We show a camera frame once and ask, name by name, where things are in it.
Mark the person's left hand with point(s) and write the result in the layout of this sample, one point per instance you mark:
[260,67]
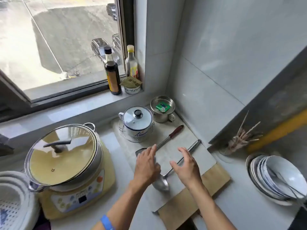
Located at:
[146,167]

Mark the person's right hand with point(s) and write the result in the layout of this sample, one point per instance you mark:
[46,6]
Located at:
[189,171]

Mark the stainless steel ladle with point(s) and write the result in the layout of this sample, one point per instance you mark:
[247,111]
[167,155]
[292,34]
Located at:
[194,146]

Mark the person's right forearm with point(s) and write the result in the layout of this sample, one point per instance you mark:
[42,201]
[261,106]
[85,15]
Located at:
[208,210]

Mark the person's left forearm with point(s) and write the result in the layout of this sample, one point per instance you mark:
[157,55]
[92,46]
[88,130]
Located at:
[124,206]

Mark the white marble cutting board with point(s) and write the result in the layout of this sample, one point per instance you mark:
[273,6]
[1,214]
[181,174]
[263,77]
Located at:
[168,153]

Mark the white enamel pot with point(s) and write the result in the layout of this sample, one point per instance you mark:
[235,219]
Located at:
[142,134]

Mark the wooden cutting board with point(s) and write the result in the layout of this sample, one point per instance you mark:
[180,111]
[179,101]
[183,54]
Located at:
[182,208]

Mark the large steel cooking pot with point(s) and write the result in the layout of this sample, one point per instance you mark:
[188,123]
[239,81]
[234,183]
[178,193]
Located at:
[97,160]

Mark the small glass lid, black knob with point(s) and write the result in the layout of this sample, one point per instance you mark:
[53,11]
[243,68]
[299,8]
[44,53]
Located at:
[130,119]

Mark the steel mug with lid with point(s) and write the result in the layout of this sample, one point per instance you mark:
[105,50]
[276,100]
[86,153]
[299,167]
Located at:
[159,117]

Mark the bundle of wooden chopsticks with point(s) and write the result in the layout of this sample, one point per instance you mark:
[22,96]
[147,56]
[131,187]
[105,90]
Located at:
[239,141]

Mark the green packet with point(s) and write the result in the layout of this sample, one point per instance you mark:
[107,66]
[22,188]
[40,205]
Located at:
[163,107]

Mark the blue wristband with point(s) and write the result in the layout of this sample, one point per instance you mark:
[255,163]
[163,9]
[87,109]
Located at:
[106,222]

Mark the yellow induction cooker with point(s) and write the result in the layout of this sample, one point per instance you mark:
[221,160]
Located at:
[72,201]

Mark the tan paper packet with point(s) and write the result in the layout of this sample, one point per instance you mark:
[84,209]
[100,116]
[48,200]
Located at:
[130,81]

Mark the white window sill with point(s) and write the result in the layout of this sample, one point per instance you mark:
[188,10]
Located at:
[72,110]

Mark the dark soy sauce bottle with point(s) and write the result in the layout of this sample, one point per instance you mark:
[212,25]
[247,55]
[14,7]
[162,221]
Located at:
[113,79]

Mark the stack of white bowls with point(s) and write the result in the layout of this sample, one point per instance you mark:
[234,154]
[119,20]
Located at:
[285,170]

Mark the steel spoon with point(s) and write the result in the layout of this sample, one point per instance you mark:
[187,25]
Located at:
[287,186]

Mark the clear bottle with yellow cap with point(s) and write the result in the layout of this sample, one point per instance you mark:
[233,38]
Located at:
[130,64]

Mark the dark steel range hood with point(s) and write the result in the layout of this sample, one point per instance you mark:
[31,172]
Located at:
[275,100]

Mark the parked car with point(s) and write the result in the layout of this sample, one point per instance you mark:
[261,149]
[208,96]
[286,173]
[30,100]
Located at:
[99,47]

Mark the white plastic colander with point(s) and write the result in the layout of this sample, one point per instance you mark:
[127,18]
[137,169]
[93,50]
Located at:
[14,203]

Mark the dark window frame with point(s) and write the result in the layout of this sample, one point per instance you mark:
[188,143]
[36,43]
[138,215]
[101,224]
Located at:
[72,95]

